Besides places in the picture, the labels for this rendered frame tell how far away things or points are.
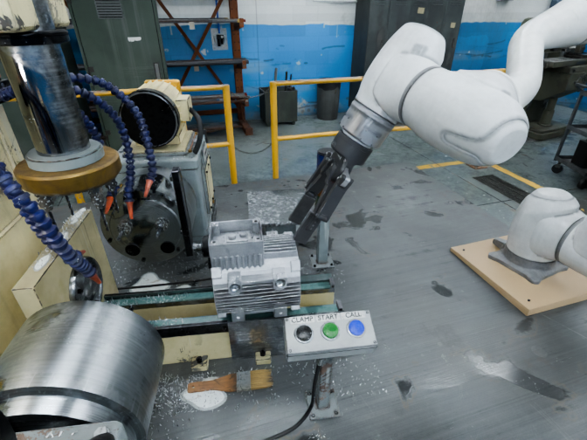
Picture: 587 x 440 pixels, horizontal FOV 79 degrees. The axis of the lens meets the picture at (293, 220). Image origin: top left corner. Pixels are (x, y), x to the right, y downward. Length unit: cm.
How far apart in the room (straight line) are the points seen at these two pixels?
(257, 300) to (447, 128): 54
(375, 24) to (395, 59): 540
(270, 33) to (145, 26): 251
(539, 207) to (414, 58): 80
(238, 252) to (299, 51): 544
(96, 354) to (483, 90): 67
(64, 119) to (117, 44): 317
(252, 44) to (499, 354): 537
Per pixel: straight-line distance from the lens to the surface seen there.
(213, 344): 98
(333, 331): 70
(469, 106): 56
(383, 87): 65
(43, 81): 75
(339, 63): 637
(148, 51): 390
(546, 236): 133
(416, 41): 66
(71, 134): 77
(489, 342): 116
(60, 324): 68
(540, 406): 109
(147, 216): 108
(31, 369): 64
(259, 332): 94
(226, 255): 81
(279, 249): 84
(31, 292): 83
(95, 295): 103
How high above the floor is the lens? 159
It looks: 31 degrees down
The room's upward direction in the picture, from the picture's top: straight up
